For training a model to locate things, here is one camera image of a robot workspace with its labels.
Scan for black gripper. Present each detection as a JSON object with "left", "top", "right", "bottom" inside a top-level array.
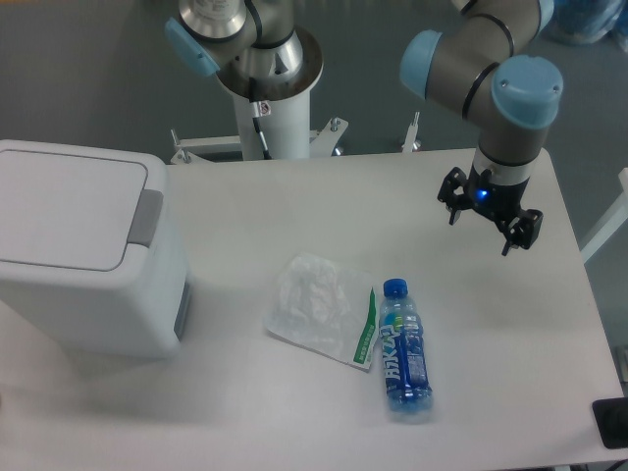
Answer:
[{"left": 437, "top": 163, "right": 544, "bottom": 256}]

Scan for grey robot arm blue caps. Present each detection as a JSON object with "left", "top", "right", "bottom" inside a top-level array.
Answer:
[{"left": 165, "top": 1, "right": 563, "bottom": 249}]

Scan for white plastic trash can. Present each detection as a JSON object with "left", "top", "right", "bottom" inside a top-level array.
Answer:
[{"left": 1, "top": 139, "right": 190, "bottom": 358}]

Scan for white trash can lid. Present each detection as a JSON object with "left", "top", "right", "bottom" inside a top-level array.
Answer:
[{"left": 1, "top": 149, "right": 147, "bottom": 271}]

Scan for crumpled white plastic bag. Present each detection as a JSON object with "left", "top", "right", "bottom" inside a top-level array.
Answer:
[{"left": 263, "top": 253, "right": 378, "bottom": 372}]

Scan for blue plastic drink bottle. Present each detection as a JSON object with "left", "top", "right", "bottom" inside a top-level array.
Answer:
[{"left": 379, "top": 279, "right": 433, "bottom": 423}]

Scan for blue plastic bags background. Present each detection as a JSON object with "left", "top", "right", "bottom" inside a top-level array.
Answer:
[{"left": 548, "top": 0, "right": 627, "bottom": 53}]

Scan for black device at table edge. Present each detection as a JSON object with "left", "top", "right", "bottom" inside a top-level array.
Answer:
[{"left": 592, "top": 397, "right": 627, "bottom": 449}]

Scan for grey lid push button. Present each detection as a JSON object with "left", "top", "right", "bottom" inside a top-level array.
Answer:
[{"left": 127, "top": 188, "right": 164, "bottom": 247}]

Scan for white frame bar right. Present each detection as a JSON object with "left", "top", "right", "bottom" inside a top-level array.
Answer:
[{"left": 580, "top": 168, "right": 627, "bottom": 263}]

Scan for white pedestal base frame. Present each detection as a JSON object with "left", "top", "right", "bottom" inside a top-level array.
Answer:
[{"left": 169, "top": 112, "right": 423, "bottom": 165}]

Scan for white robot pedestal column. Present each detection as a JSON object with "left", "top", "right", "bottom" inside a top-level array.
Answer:
[{"left": 218, "top": 26, "right": 323, "bottom": 133}]

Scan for black cable on pedestal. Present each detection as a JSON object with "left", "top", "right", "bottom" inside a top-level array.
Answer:
[{"left": 246, "top": 77, "right": 274, "bottom": 161}]

